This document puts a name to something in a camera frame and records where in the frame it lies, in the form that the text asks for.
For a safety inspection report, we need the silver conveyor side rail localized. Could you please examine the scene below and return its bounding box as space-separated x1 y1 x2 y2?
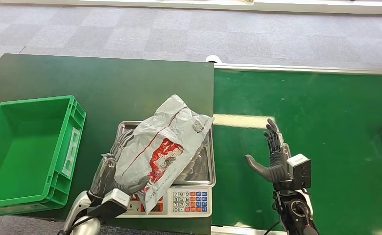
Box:
214 63 382 76
210 225 287 235

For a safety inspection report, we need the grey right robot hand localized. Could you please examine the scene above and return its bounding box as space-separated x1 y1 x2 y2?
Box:
244 118 292 184

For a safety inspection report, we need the white baseboard strip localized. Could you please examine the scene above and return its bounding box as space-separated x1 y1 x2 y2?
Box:
0 0 382 16

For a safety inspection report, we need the grey plastic mailer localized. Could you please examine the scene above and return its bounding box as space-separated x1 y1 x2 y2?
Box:
114 94 215 216

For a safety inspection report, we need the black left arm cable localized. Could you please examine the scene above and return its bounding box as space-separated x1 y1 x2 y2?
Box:
56 215 93 235

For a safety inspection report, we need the green conveyor belt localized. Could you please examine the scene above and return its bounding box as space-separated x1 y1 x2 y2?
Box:
211 69 382 235

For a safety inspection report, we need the white round roller cap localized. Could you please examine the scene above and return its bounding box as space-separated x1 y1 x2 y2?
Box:
205 54 224 64

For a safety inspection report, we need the white electronic scale, steel tray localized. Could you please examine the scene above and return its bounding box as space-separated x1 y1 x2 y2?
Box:
115 120 216 218

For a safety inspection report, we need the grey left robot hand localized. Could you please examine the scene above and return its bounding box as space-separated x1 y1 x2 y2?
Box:
89 128 151 199

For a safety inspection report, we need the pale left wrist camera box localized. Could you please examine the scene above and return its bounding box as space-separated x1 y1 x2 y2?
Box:
86 188 131 222

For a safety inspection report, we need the green plastic crate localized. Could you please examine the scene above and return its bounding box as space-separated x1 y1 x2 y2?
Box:
0 94 87 218

